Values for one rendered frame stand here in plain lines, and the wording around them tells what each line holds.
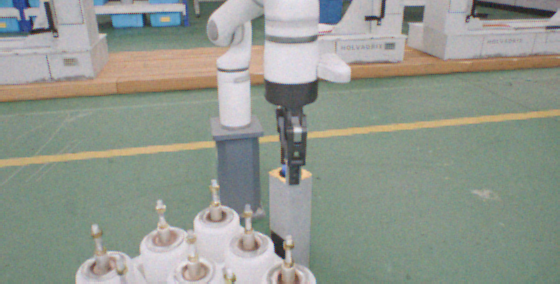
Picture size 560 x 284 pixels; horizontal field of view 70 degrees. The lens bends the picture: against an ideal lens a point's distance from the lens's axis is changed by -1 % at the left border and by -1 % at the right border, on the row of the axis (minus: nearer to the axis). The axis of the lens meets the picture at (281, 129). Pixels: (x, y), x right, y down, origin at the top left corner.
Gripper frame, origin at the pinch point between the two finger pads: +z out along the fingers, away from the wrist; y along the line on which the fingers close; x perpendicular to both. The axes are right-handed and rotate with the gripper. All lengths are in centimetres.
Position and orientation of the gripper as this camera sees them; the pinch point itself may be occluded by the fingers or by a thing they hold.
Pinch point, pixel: (290, 166)
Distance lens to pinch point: 61.4
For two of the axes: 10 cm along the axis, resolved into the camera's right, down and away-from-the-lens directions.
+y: 1.1, 3.9, -9.1
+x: 9.9, -0.4, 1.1
